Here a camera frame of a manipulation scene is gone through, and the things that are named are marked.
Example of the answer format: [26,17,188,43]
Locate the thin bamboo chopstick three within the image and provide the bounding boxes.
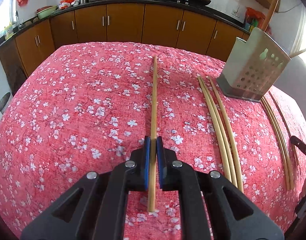
[263,97,295,190]

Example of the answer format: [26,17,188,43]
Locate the thin bamboo chopstick four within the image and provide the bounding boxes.
[268,91,299,166]

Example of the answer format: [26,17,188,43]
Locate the perforated beige utensil holder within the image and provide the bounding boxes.
[216,27,291,102]

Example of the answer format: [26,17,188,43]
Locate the yellow detergent bottle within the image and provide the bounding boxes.
[4,23,14,40]

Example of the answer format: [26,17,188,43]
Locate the window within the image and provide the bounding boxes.
[291,4,306,66]
[0,0,16,34]

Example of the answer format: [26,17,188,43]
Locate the thin bamboo chopstick one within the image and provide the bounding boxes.
[147,56,158,212]

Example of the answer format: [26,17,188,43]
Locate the bamboo chopstick fifth row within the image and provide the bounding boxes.
[208,76,244,192]

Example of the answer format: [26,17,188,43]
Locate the green basin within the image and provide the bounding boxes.
[36,5,57,20]

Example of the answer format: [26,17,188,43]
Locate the red bags on counter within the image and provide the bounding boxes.
[244,7,265,32]

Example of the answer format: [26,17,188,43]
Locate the bamboo chopstick third row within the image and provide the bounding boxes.
[197,76,232,182]

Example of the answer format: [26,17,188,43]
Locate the window left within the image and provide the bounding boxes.
[0,0,16,34]

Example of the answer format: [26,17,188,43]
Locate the red floral tablecloth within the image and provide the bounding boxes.
[0,42,306,239]

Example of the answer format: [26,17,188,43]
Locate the brown lower kitchen cabinets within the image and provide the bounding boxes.
[0,0,250,93]

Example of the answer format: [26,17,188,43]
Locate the window right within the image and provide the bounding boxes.
[291,4,306,66]

